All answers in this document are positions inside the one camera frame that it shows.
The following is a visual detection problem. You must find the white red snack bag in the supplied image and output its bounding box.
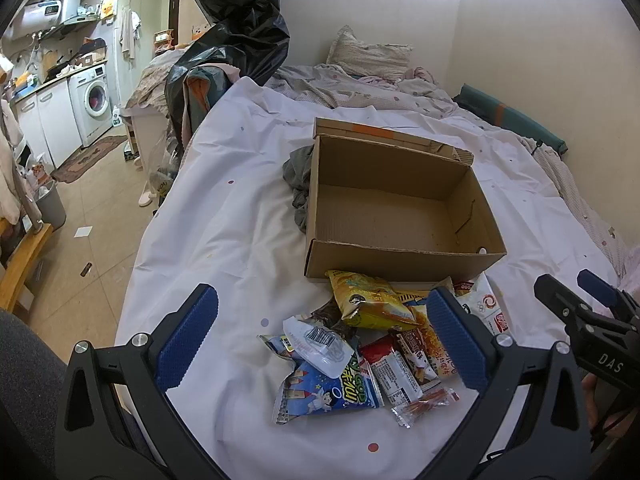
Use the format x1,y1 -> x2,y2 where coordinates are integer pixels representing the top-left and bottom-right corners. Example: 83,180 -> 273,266
454,273 -> 510,336

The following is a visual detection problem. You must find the clear packet red snack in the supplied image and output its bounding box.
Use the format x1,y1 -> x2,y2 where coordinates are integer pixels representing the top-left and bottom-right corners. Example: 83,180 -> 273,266
392,387 -> 460,429

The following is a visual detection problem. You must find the brown white chocolate bar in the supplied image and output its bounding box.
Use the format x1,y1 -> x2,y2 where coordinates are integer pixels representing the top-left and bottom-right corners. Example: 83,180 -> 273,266
390,328 -> 440,392

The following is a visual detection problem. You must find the red white wafer bar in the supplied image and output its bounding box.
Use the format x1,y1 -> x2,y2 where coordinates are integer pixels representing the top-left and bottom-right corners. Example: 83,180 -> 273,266
361,336 -> 423,406

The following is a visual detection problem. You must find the yellow cheese snack bag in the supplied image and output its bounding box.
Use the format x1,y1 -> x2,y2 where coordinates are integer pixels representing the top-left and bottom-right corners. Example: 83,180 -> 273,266
326,270 -> 418,332

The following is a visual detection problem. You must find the blue rocket snack bag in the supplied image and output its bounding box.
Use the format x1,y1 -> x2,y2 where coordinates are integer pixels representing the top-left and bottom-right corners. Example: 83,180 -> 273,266
258,335 -> 385,425

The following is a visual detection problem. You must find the clear dark snack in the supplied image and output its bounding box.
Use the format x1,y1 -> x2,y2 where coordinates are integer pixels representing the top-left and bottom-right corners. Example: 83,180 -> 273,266
283,316 -> 355,378

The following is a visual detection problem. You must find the blue yellow cookie bag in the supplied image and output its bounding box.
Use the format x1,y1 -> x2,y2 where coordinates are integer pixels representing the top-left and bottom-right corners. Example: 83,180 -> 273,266
397,289 -> 456,379

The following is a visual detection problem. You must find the person's right hand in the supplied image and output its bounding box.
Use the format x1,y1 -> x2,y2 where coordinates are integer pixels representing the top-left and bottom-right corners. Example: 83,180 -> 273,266
580,372 -> 626,441

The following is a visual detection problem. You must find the wooden bench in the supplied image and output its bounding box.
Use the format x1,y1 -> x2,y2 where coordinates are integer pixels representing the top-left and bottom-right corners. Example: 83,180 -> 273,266
0,223 -> 53,313

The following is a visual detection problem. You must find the brown cardboard box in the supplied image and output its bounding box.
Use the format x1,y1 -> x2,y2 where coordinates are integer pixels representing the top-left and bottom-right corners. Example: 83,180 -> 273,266
304,118 -> 506,282

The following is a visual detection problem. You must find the green rolled mat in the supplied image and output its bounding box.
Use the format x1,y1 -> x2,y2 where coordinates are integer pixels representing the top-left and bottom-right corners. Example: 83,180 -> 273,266
452,84 -> 568,156

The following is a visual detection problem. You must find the grey trash bin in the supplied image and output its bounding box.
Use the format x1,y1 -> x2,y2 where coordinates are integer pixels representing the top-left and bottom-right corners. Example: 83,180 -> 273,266
36,180 -> 66,230

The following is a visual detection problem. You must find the white bed sheet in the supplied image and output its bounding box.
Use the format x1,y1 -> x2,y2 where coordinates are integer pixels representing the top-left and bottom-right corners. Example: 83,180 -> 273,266
116,78 -> 618,479

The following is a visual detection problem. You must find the floral crumpled blanket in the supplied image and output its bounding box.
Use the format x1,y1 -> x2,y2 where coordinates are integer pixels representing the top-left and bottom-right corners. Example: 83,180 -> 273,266
265,64 -> 459,119

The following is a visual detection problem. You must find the patterned floor rug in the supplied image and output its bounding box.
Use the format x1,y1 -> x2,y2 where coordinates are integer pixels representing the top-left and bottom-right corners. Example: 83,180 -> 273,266
52,134 -> 127,183

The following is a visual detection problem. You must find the striped pillow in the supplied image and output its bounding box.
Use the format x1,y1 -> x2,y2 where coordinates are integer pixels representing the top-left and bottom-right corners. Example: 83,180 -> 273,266
326,25 -> 413,81

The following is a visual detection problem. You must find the grey cloth beside box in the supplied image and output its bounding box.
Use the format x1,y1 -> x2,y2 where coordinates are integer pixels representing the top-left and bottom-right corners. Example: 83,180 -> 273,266
282,145 -> 314,233

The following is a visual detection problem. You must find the white kitchen cabinet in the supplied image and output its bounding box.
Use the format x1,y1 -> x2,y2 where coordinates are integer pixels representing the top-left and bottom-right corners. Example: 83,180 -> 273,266
14,79 -> 81,169

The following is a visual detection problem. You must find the white washing machine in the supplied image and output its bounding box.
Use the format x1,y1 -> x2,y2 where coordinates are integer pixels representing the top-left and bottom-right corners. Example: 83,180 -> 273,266
68,62 -> 112,148

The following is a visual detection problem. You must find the black plastic bag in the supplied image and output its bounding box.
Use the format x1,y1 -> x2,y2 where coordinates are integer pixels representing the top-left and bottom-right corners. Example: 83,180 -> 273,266
165,0 -> 290,151

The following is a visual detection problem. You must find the white microwave oven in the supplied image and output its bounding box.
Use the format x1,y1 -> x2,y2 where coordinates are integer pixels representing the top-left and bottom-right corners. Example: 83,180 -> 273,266
4,0 -> 62,40

